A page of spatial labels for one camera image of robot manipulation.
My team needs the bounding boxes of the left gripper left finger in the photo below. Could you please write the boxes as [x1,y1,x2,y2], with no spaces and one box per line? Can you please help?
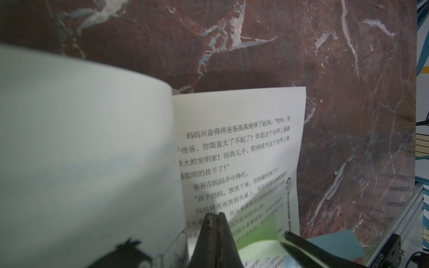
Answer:
[188,212,244,268]

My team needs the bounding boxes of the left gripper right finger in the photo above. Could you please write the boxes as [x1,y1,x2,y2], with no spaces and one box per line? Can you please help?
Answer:
[280,231,364,268]

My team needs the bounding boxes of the blue sticky note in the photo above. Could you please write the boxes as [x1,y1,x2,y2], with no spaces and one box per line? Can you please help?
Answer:
[290,230,366,268]

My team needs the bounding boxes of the yellow cover book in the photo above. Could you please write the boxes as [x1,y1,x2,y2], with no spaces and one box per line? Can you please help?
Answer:
[1,45,307,268]

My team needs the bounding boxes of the aluminium front rail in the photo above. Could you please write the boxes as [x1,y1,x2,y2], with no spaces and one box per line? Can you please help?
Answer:
[363,181,428,268]

